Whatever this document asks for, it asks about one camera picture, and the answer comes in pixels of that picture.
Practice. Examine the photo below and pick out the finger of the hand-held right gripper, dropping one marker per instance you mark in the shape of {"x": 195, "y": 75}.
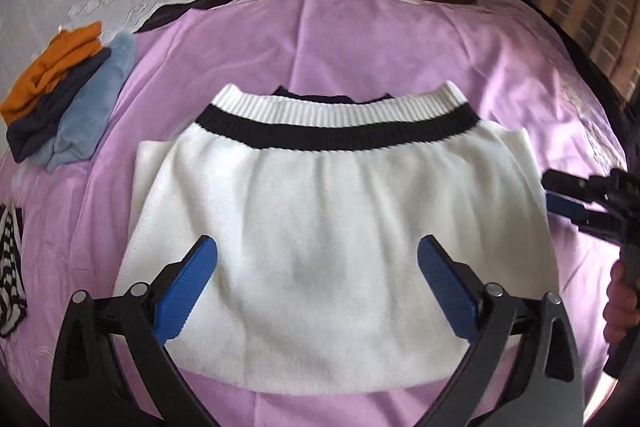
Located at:
{"x": 565, "y": 207}
{"x": 565, "y": 183}

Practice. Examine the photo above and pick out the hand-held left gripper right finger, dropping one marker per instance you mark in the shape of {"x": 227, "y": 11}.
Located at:
{"x": 442, "y": 282}

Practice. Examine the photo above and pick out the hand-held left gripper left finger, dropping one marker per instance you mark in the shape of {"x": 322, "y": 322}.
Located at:
{"x": 192, "y": 282}

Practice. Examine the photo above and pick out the white sweater with black stripes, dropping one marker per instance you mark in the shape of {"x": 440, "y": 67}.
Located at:
{"x": 325, "y": 232}

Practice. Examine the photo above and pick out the person's right hand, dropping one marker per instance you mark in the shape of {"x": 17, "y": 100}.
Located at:
{"x": 617, "y": 307}

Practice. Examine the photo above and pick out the black and white striped cloth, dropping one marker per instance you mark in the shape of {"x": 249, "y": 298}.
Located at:
{"x": 10, "y": 277}

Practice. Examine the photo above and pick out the light blue folded towel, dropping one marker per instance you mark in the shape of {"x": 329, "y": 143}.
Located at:
{"x": 85, "y": 122}

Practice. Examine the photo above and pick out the navy folded cloth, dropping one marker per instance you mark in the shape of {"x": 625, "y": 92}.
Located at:
{"x": 45, "y": 122}

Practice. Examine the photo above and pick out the purple bedsheet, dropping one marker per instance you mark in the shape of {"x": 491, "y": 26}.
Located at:
{"x": 375, "y": 47}

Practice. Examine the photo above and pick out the orange folded cloth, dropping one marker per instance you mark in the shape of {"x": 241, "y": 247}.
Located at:
{"x": 45, "y": 72}

